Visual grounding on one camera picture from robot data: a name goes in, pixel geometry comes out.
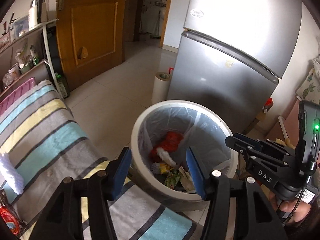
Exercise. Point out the pink plastic lid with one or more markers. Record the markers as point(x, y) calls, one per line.
point(16, 94)

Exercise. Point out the clear storage box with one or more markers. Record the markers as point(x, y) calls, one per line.
point(21, 26)

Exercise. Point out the white round trash bin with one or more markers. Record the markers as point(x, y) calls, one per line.
point(201, 128)

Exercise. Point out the right hand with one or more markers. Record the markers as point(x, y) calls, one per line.
point(300, 212)

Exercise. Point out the wooden door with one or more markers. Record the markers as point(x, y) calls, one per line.
point(89, 37)

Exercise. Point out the green bottle on floor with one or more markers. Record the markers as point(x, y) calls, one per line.
point(63, 85)

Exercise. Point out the cardboard box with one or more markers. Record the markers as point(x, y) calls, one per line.
point(260, 117)

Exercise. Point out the green snack bag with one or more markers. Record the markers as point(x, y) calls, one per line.
point(172, 179)

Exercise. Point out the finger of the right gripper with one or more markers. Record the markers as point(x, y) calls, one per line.
point(272, 160)
point(263, 145)

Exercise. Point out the yellow snack wrapper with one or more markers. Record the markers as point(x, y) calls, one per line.
point(160, 168)

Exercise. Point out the white foam net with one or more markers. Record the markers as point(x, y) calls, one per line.
point(165, 157)

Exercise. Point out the white foam net sleeve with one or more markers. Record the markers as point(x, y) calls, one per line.
point(10, 174)

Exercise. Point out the red plastic bag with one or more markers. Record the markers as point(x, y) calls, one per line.
point(169, 143)

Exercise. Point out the metal kitchen shelf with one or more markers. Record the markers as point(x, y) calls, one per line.
point(27, 55)

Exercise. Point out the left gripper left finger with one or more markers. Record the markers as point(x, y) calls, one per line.
point(61, 218)

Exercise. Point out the white electric kettle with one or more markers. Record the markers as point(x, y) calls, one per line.
point(37, 13)

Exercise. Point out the white paper roll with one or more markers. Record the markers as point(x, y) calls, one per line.
point(160, 87)

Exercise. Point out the silver refrigerator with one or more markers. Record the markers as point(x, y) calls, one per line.
point(232, 55)

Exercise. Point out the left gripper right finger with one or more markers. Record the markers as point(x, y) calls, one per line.
point(255, 217)

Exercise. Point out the red round lid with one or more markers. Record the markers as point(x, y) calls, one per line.
point(10, 220)

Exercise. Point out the striped tablecloth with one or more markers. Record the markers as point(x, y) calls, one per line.
point(45, 145)

